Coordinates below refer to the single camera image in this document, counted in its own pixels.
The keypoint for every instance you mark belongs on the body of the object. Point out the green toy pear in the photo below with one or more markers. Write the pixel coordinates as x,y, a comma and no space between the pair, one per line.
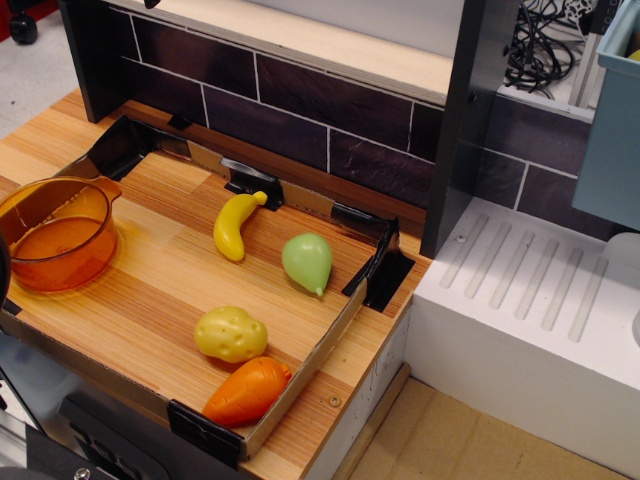
307,259

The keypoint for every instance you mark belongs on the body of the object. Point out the teal plastic bin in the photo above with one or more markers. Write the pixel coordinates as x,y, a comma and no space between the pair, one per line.
608,181

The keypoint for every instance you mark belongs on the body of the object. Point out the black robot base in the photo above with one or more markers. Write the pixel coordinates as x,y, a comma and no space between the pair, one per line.
106,432

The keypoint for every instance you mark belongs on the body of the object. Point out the orange toy carrot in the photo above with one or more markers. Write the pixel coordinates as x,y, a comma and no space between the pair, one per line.
248,393

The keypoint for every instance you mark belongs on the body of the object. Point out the yellow toy potato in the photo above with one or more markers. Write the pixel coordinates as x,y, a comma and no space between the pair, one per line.
231,335

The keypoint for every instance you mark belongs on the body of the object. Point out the cardboard fence with black tape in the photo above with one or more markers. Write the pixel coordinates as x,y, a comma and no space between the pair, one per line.
129,333

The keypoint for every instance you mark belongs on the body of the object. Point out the orange transparent plastic pot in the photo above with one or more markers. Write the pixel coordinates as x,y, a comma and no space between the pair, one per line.
60,232

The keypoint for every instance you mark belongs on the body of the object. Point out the dark grey shelf frame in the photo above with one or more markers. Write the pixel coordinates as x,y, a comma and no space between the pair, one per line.
385,127

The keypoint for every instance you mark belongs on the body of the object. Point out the white dish drainer counter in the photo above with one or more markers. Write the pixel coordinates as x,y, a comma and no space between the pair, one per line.
537,326

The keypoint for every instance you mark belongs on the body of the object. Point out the yellow toy banana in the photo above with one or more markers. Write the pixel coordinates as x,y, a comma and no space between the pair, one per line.
228,225

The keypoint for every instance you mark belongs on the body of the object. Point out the black office chair caster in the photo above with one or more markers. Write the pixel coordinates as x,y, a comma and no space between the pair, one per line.
23,29

